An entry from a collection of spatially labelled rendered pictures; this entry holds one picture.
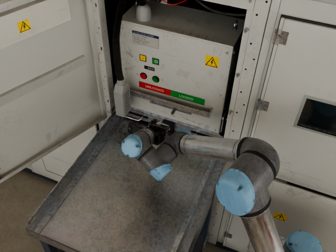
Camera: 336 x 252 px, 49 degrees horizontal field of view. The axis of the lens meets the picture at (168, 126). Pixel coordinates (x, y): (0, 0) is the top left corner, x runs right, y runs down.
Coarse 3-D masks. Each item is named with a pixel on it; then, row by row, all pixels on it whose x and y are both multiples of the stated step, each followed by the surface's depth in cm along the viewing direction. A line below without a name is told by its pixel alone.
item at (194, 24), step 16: (144, 0) 164; (128, 16) 154; (160, 16) 154; (176, 16) 154; (192, 16) 154; (208, 16) 155; (224, 16) 155; (176, 32) 145; (192, 32) 146; (208, 32) 146; (224, 32) 146; (240, 32) 146; (224, 96) 156; (224, 112) 169
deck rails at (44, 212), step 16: (112, 112) 182; (112, 128) 183; (96, 144) 175; (80, 160) 164; (64, 176) 155; (80, 176) 162; (208, 176) 157; (64, 192) 156; (48, 208) 150; (192, 208) 151; (32, 224) 142; (176, 240) 141
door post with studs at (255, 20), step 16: (256, 0) 119; (256, 16) 122; (256, 32) 126; (240, 48) 133; (256, 48) 130; (240, 64) 138; (240, 80) 142; (240, 96) 147; (240, 112) 152; (240, 128) 158; (208, 240) 231
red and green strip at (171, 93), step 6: (144, 84) 170; (150, 84) 168; (156, 90) 169; (162, 90) 168; (168, 90) 166; (174, 96) 167; (180, 96) 166; (186, 96) 164; (192, 96) 163; (198, 102) 164
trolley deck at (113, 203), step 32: (96, 160) 169; (128, 160) 169; (192, 160) 170; (96, 192) 156; (128, 192) 157; (160, 192) 157; (192, 192) 157; (64, 224) 146; (96, 224) 146; (128, 224) 146; (160, 224) 146; (192, 224) 147
